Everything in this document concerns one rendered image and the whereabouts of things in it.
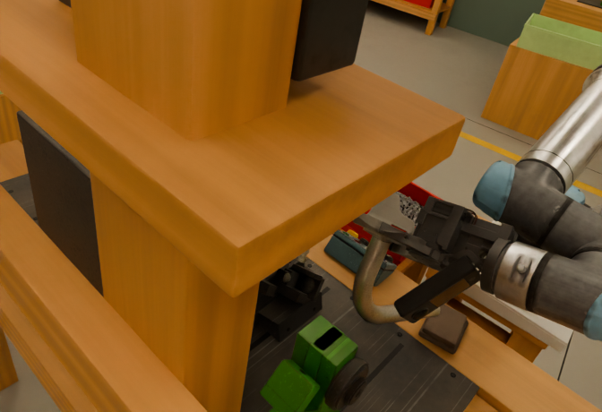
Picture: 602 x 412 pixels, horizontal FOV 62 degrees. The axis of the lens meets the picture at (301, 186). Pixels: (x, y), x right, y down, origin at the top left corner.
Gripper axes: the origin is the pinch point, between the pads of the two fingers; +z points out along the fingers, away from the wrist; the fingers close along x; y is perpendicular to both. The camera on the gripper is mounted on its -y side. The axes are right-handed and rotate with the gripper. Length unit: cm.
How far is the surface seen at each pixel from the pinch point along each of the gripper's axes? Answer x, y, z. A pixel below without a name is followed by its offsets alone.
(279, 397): 6.9, -24.9, -3.3
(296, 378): 6.6, -21.8, -4.3
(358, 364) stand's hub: 1.6, -16.9, -8.8
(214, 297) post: 31.7, -14.8, -8.0
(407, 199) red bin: -65, 23, 30
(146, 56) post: 48.7, -2.0, -9.0
